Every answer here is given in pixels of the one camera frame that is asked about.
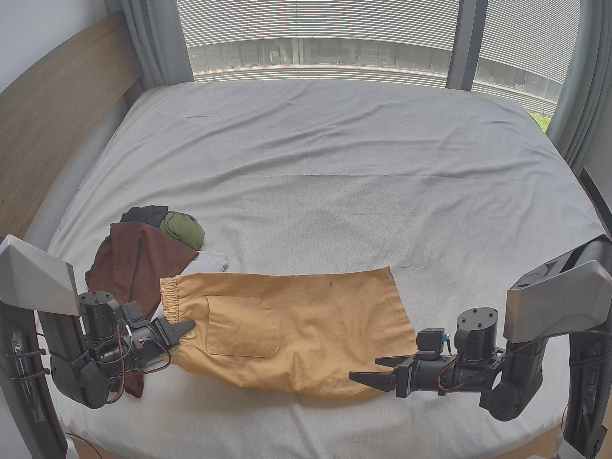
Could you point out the window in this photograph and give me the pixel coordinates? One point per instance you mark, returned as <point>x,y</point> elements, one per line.
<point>315,17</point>

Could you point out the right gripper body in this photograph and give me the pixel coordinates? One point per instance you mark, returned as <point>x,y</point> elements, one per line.
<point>425,376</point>

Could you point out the grey-green curtain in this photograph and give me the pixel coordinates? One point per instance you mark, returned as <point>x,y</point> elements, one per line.
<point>588,65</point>
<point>148,26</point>

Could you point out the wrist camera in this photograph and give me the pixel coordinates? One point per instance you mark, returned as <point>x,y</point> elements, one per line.
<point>430,341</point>
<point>134,314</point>

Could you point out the tan shorts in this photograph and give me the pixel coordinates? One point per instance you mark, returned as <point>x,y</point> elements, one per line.
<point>325,332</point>

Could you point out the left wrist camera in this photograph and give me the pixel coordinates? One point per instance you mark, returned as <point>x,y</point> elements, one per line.
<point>134,314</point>

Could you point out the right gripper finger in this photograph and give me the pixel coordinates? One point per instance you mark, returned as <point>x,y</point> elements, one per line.
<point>397,359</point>
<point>377,381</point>

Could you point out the green garment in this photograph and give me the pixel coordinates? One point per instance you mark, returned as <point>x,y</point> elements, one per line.
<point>184,230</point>

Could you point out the bed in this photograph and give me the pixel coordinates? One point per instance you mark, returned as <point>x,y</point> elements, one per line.
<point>306,160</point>

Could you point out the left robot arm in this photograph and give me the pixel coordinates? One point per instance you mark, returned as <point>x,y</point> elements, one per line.
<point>43,285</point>

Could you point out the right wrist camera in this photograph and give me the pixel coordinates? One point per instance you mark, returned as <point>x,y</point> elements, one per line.
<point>430,341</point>

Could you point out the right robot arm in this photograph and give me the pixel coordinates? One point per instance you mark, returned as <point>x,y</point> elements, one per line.
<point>550,299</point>

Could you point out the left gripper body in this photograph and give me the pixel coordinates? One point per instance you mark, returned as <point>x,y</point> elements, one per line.
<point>150,340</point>

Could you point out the pale grey garment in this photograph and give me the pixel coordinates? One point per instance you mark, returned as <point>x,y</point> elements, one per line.
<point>210,261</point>

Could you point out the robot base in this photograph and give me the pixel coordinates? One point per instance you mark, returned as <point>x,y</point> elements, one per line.
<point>564,450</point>

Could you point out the black garment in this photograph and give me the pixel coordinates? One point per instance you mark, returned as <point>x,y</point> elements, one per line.
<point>141,214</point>

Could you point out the brown garment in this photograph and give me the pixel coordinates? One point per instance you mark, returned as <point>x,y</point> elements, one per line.
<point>129,266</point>

